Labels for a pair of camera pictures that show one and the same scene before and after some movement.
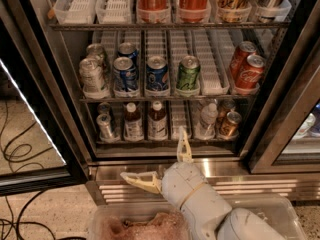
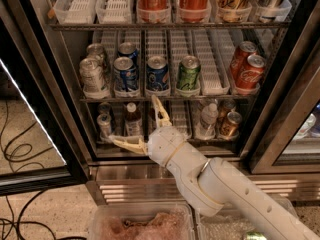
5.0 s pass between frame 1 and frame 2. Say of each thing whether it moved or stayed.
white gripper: moved
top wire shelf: stayed
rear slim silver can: stayed
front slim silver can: stayed
